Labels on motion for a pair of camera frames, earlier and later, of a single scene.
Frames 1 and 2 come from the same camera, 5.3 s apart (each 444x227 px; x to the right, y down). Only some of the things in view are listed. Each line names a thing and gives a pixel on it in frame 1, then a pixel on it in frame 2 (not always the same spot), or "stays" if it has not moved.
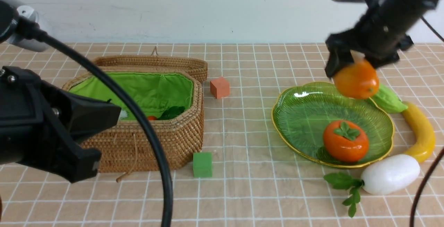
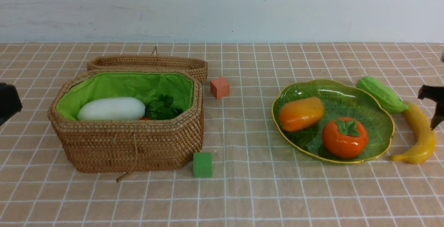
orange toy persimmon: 345,141 stays
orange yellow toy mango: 359,80 to 296,114
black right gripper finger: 339,59 to 438,116
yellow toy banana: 425,139 stays
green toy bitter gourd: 389,101 stays
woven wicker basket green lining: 152,92 stays
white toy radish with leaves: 387,175 to 161,107
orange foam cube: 220,88 stays
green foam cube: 202,164 stays
